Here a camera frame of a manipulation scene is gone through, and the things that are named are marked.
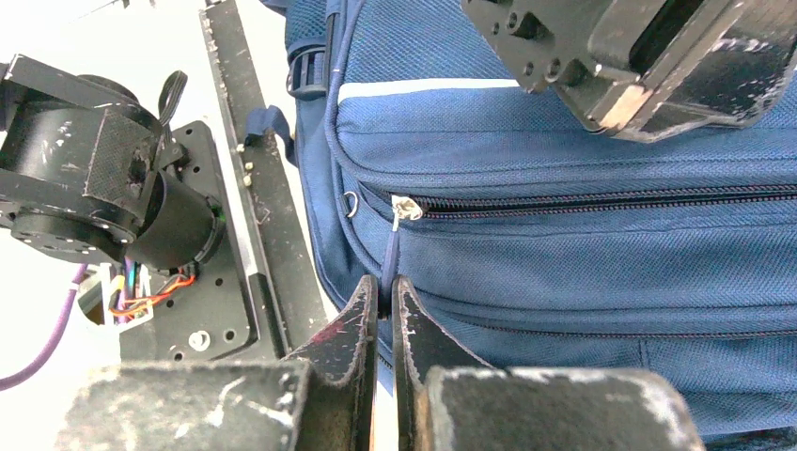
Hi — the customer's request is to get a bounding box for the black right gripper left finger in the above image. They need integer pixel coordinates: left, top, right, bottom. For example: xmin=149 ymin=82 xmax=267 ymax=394
xmin=55 ymin=275 xmax=379 ymax=450

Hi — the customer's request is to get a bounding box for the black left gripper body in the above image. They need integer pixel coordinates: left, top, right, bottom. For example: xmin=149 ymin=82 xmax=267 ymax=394
xmin=461 ymin=0 xmax=796 ymax=143

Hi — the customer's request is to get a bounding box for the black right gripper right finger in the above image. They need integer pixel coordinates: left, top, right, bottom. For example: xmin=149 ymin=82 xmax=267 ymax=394
xmin=391 ymin=276 xmax=704 ymax=450

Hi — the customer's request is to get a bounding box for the navy blue student backpack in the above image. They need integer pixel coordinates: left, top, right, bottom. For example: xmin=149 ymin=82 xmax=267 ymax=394
xmin=269 ymin=1 xmax=796 ymax=450

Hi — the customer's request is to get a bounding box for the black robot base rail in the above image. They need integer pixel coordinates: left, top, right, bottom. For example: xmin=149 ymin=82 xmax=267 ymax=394
xmin=120 ymin=1 xmax=327 ymax=363

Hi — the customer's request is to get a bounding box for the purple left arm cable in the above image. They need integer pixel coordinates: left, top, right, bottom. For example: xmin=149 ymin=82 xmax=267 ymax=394
xmin=0 ymin=264 xmax=89 ymax=394

